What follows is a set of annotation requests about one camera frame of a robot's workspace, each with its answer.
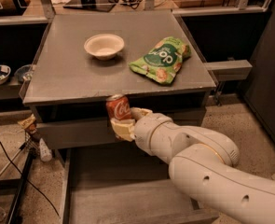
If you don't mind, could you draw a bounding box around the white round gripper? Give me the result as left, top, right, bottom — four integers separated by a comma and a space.
110, 107, 172, 156

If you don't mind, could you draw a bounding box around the red coke can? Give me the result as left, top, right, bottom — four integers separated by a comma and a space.
106, 94, 131, 120

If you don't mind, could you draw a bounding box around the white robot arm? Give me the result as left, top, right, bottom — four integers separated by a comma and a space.
110, 107, 275, 224

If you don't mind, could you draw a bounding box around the grey drawer cabinet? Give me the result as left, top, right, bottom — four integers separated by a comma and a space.
19, 9, 219, 151

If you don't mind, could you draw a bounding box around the grey open middle drawer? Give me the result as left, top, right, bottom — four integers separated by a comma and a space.
62, 142, 219, 224

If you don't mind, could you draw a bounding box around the grey upper drawer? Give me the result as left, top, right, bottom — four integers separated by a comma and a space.
36, 106, 207, 150

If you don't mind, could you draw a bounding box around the green chip bag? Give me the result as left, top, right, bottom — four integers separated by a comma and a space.
129, 36, 191, 85

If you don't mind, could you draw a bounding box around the white paper bowl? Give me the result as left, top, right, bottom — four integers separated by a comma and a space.
84, 34, 125, 61

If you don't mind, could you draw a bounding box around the white plastic bottle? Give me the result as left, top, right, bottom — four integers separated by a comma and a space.
39, 139, 52, 162

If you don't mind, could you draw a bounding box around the brown snack packet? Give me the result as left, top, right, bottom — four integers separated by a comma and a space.
18, 115, 40, 141

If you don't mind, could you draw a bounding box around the grey side shelf block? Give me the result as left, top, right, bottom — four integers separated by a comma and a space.
204, 60, 252, 81

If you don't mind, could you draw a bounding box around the grey glass bowl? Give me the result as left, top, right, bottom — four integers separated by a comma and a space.
14, 64, 34, 83

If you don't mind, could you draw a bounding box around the black monitor stand base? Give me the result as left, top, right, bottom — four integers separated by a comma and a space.
63, 0, 116, 12

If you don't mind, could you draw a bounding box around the black metal stand leg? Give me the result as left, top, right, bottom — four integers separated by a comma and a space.
6, 153, 34, 224

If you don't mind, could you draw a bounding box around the black floor cable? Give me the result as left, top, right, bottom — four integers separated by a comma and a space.
0, 125, 61, 217

